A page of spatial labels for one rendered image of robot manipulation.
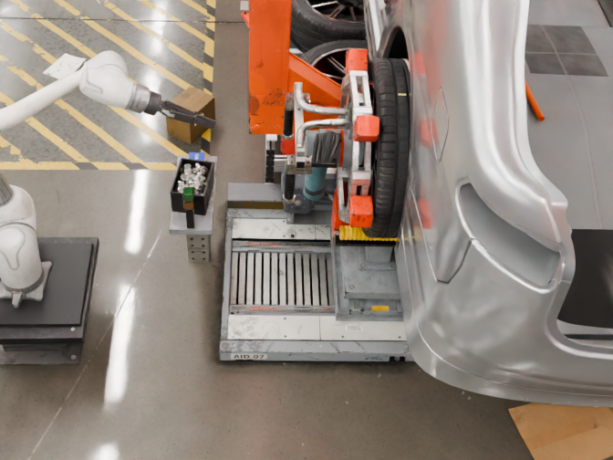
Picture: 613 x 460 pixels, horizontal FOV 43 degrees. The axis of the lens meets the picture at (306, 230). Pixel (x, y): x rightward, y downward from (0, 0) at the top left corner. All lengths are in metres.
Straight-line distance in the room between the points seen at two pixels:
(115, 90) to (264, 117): 0.98
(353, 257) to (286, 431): 0.79
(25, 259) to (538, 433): 2.09
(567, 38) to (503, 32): 1.38
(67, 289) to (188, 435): 0.74
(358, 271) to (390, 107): 0.93
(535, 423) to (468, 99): 1.74
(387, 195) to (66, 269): 1.34
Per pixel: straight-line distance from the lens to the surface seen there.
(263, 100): 3.29
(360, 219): 2.64
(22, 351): 3.43
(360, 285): 3.27
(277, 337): 3.26
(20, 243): 3.01
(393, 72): 2.74
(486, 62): 1.96
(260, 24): 3.07
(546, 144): 2.86
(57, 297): 3.16
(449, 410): 3.28
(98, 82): 2.53
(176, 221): 3.17
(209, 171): 3.24
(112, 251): 3.69
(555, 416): 3.38
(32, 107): 2.65
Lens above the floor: 2.81
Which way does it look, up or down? 49 degrees down
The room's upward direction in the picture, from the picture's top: 5 degrees clockwise
